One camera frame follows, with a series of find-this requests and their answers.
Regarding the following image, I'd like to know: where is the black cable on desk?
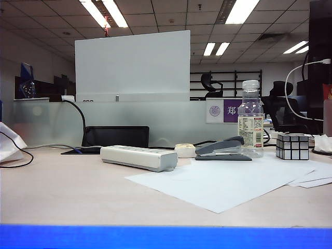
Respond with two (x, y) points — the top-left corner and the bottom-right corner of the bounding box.
(311, 147), (332, 156)

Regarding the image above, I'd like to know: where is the black mesh office chair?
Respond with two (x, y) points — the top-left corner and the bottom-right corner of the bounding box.
(260, 80), (316, 134)

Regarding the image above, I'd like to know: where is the white board panel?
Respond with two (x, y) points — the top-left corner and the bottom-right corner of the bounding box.
(74, 30), (191, 102)

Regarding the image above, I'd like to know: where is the large white paper sheet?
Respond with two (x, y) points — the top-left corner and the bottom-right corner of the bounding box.
(124, 155), (316, 214)

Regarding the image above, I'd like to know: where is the red box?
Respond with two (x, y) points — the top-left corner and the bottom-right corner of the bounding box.
(322, 83), (332, 101)

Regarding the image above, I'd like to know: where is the translucent white container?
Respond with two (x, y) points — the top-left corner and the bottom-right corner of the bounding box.
(323, 99), (332, 137)

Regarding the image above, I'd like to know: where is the white paper stack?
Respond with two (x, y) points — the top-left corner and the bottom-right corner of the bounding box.
(286, 159), (332, 189)

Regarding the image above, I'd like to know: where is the black hanging monitor cable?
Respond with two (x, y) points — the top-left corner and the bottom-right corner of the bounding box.
(302, 50), (311, 81)

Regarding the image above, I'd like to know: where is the silver mirror cube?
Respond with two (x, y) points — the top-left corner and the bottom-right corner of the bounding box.
(275, 133), (310, 161)

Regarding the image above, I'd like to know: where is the crumpled white tissue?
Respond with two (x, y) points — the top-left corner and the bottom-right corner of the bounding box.
(313, 134), (332, 153)

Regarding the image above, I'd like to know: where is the black monitor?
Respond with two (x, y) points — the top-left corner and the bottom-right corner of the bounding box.
(297, 0), (332, 135)

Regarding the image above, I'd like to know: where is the white power strip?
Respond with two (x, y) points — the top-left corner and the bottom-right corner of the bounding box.
(100, 145), (178, 173)

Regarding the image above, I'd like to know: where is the thick black cable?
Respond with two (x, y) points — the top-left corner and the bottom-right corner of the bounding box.
(63, 100), (88, 147)

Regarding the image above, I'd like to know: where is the beige tape roll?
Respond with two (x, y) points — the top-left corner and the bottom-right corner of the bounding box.
(174, 143), (197, 158)

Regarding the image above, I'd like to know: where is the thin black cable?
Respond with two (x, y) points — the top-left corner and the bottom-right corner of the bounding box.
(0, 131), (35, 169)

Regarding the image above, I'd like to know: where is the gray cable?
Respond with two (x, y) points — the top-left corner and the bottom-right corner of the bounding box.
(25, 144), (103, 151)

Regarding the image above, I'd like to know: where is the purple and white nameplate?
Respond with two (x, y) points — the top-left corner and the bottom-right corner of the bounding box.
(206, 99), (244, 124)

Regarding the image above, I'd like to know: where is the dark wooden cabinet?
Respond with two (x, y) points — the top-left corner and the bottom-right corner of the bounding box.
(14, 74), (77, 102)

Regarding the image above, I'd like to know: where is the black shelf rack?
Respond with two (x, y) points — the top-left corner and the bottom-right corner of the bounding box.
(190, 69), (263, 99)

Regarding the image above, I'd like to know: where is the gray stapler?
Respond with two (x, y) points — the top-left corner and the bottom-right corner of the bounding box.
(195, 136), (253, 161)

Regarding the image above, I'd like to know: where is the clear plastic bottle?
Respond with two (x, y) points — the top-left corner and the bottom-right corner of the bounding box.
(238, 79), (265, 158)

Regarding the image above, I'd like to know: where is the frosted glass partition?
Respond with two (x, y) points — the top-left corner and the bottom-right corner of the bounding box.
(11, 100), (241, 148)

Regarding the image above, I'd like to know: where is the blue crystal trophy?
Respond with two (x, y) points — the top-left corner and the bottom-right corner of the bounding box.
(19, 62), (36, 99)

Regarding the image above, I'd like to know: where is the white usb cable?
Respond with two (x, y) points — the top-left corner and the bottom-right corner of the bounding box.
(284, 59), (332, 122)

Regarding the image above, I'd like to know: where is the ceiling light fixture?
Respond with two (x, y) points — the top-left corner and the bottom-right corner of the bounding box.
(224, 0), (260, 25)
(203, 42), (231, 57)
(79, 0), (129, 29)
(282, 40), (309, 54)

